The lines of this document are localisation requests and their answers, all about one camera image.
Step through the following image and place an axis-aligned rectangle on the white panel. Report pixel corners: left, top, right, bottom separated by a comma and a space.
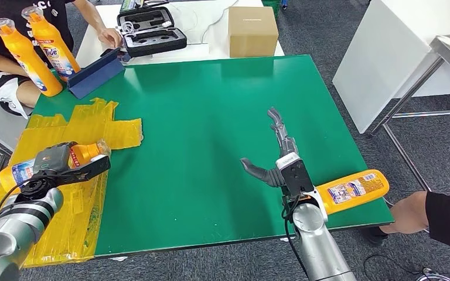
333, 0, 450, 135

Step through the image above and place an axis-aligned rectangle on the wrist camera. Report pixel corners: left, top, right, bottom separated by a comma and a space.
52, 154, 112, 187
275, 152, 316, 198

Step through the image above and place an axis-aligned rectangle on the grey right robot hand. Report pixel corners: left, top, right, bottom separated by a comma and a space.
240, 107, 300, 189

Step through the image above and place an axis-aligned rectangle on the black foam-lined case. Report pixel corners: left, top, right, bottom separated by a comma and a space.
116, 6, 188, 59

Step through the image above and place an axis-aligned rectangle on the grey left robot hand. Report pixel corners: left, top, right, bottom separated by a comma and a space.
32, 141, 79, 176

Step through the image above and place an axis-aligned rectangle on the blue tablet case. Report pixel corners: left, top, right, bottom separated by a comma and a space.
67, 47, 126, 100

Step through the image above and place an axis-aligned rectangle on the white table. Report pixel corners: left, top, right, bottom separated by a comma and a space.
75, 0, 286, 70

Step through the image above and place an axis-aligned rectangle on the yellow plastic sheet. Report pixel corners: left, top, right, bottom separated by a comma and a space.
0, 97, 144, 269

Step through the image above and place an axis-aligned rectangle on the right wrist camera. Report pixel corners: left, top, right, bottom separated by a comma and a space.
275, 152, 316, 198

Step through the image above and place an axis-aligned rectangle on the green plastic crate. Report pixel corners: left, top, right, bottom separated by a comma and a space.
261, 0, 283, 19

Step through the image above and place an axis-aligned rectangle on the cardboard box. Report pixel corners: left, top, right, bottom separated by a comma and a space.
227, 5, 279, 59

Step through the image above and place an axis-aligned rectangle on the green printed package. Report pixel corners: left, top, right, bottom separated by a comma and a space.
119, 0, 169, 13

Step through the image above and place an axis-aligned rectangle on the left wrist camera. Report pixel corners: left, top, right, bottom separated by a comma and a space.
52, 154, 112, 187

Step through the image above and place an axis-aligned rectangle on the orange detergent bottle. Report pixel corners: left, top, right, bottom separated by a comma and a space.
315, 169, 391, 217
0, 139, 113, 194
0, 18, 63, 98
21, 5, 81, 82

